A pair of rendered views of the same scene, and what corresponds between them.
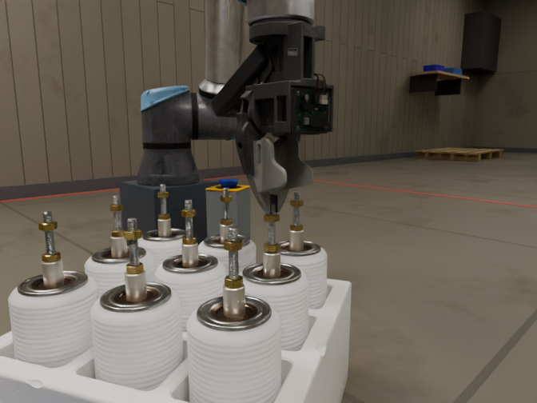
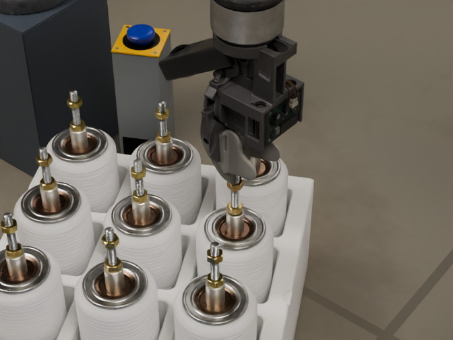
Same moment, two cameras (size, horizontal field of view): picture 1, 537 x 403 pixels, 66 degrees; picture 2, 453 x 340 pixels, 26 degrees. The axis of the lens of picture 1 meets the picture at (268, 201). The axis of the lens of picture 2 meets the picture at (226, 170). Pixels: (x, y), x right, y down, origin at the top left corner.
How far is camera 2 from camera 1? 0.75 m
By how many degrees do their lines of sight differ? 31
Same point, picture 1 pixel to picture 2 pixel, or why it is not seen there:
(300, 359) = (269, 313)
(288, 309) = (256, 268)
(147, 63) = not seen: outside the picture
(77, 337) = (54, 315)
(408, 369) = (377, 248)
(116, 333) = (112, 326)
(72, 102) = not seen: outside the picture
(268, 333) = (249, 321)
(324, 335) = (288, 278)
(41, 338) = (27, 325)
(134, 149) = not seen: outside the picture
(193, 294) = (155, 255)
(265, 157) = (232, 148)
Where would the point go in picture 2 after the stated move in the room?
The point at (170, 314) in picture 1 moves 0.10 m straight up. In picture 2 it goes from (154, 301) to (149, 239)
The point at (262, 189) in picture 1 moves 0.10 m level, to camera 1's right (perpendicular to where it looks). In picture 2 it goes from (228, 172) to (315, 164)
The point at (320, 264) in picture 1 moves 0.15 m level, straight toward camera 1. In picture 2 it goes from (280, 189) to (286, 274)
